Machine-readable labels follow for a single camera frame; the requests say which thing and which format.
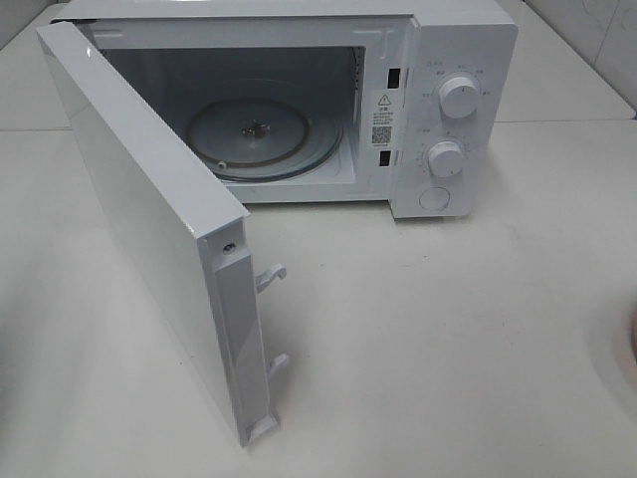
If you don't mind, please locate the white microwave door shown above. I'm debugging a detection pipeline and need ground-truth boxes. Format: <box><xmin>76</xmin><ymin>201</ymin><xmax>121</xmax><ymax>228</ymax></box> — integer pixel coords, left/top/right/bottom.
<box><xmin>37</xmin><ymin>22</ymin><xmax>289</xmax><ymax>445</ymax></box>

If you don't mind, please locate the round door release button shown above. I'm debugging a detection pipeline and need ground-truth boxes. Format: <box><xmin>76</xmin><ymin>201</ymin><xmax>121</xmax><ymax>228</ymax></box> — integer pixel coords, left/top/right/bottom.
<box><xmin>419</xmin><ymin>186</ymin><xmax>451</xmax><ymax>212</ymax></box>

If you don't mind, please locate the white microwave oven body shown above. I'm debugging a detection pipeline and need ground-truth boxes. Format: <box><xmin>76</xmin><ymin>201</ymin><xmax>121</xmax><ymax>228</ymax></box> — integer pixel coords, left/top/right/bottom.
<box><xmin>48</xmin><ymin>1</ymin><xmax>518</xmax><ymax>219</ymax></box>

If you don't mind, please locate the upper white power knob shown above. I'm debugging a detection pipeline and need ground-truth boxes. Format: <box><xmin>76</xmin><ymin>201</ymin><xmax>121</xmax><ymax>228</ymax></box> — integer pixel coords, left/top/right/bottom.
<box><xmin>437</xmin><ymin>73</ymin><xmax>481</xmax><ymax>120</ymax></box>

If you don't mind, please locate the white timer knob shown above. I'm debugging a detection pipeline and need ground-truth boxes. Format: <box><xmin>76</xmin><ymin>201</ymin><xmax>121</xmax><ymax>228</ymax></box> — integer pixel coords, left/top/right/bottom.
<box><xmin>427</xmin><ymin>140</ymin><xmax>465</xmax><ymax>178</ymax></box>

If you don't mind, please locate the glass microwave turntable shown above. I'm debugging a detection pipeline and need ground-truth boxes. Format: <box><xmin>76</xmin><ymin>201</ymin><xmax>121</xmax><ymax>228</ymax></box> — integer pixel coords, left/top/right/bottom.
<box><xmin>185</xmin><ymin>79</ymin><xmax>349</xmax><ymax>183</ymax></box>

